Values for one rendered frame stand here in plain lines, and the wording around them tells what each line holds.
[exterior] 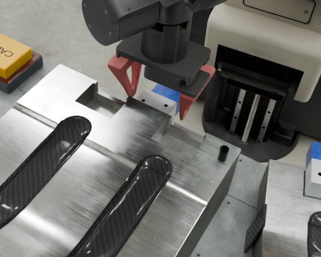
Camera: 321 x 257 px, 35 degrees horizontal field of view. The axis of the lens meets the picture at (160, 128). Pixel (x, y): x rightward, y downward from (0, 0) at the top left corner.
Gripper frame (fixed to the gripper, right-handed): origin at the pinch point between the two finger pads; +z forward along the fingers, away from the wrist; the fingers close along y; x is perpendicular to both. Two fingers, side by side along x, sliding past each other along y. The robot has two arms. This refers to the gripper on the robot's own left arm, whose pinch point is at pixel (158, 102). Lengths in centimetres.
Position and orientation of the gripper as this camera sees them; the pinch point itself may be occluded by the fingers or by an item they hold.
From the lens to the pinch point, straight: 68.5
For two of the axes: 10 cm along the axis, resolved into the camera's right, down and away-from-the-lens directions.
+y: 8.9, 3.9, -2.5
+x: 4.5, -6.3, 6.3
